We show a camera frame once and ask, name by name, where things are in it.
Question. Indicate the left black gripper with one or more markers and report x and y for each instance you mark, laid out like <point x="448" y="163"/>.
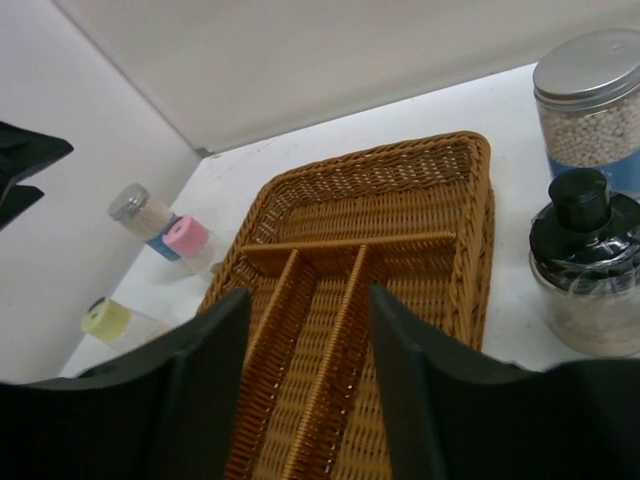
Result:
<point x="25" y="153"/>

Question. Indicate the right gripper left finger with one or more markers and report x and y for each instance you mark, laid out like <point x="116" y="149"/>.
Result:
<point x="162" y="411"/>

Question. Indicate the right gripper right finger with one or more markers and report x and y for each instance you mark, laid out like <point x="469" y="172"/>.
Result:
<point x="451" y="412"/>

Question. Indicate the silver lid blue label jar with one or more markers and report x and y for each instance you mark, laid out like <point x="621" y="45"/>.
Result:
<point x="145" y="216"/>

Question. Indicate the yellow cap spice bottle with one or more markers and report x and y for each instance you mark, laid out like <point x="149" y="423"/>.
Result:
<point x="119" y="327"/>

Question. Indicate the black cap spice bottle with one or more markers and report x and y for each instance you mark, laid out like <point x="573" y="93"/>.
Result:
<point x="584" y="256"/>

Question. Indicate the pink cap spice bottle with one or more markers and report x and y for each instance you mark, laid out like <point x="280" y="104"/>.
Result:
<point x="195" y="244"/>

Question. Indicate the brown wicker divided tray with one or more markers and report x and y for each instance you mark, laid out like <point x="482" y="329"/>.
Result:
<point x="417" y="217"/>

